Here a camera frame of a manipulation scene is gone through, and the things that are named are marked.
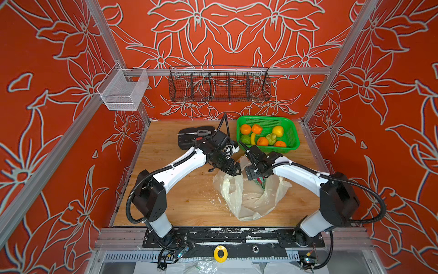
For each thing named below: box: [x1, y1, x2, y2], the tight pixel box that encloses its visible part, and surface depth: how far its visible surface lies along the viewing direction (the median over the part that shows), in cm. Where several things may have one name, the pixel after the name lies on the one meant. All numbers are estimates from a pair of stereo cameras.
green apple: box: [265, 133, 277, 146], surface depth 104 cm
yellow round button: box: [213, 244, 229, 264], surface depth 70 cm
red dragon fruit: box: [255, 176, 267, 192], surface depth 87 cm
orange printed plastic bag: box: [212, 155, 292, 222], surface depth 73 cm
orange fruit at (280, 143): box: [273, 140, 287, 148], surface depth 102 cm
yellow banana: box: [250, 132, 257, 146], surface depth 106 cm
